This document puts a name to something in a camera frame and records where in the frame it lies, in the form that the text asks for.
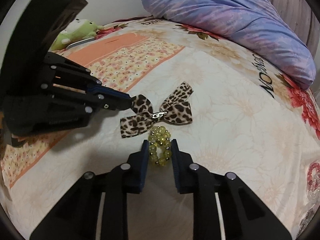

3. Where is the yellow bead bracelet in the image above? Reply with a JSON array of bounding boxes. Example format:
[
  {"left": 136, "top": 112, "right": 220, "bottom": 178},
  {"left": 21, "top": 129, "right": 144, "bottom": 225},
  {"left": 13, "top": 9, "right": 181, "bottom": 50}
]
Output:
[{"left": 147, "top": 125, "right": 173, "bottom": 167}]

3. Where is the purple blue folded duvet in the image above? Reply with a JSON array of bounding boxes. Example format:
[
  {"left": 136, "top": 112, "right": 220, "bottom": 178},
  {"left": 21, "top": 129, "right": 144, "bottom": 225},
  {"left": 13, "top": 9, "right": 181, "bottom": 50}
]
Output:
[{"left": 141, "top": 0, "right": 316, "bottom": 89}]

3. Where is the floral bed sheet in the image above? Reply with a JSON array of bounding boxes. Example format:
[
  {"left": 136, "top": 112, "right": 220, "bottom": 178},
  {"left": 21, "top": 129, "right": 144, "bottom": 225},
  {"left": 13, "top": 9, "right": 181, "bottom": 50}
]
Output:
[{"left": 1, "top": 18, "right": 319, "bottom": 238}]

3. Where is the pink grey curtain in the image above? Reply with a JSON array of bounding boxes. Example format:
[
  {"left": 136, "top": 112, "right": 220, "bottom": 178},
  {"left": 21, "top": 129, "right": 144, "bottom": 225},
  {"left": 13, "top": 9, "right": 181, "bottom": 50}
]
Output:
[{"left": 270, "top": 0, "right": 319, "bottom": 57}]

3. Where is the green plush toy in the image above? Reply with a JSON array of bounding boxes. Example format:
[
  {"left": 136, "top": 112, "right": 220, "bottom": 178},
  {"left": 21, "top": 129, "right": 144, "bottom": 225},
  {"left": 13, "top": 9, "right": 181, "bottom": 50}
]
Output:
[{"left": 49, "top": 18, "right": 104, "bottom": 51}]

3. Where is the leopard print bow hair clip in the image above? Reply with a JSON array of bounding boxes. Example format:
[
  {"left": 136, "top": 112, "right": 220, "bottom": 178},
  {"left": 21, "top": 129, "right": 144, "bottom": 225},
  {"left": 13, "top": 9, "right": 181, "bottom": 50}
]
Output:
[{"left": 120, "top": 82, "right": 193, "bottom": 138}]

